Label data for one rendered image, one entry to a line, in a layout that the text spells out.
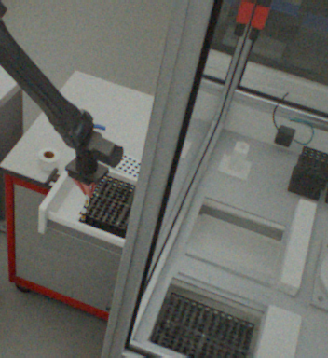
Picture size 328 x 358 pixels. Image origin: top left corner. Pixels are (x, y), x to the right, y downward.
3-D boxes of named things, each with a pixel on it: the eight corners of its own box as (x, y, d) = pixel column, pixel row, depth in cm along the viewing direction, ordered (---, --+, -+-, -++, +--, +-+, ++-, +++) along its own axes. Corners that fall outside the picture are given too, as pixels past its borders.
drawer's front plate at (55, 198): (38, 233, 165) (38, 207, 157) (78, 171, 184) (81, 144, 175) (43, 235, 165) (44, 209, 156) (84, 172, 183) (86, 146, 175)
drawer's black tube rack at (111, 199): (77, 227, 166) (79, 213, 161) (101, 188, 177) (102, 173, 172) (149, 254, 163) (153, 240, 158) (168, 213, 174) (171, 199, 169)
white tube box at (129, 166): (108, 173, 193) (110, 165, 190) (122, 160, 198) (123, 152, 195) (139, 190, 189) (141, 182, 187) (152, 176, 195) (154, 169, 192)
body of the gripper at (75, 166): (79, 158, 155) (77, 137, 150) (110, 172, 151) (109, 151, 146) (64, 172, 151) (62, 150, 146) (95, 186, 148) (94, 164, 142)
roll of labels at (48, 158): (41, 172, 189) (41, 163, 186) (35, 158, 193) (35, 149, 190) (61, 169, 192) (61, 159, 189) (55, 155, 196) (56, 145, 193)
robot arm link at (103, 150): (77, 106, 138) (59, 135, 136) (116, 122, 133) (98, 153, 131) (93, 130, 148) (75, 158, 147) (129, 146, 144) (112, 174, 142)
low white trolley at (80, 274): (5, 294, 246) (-2, 165, 189) (65, 199, 286) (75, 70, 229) (131, 345, 237) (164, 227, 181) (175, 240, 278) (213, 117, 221)
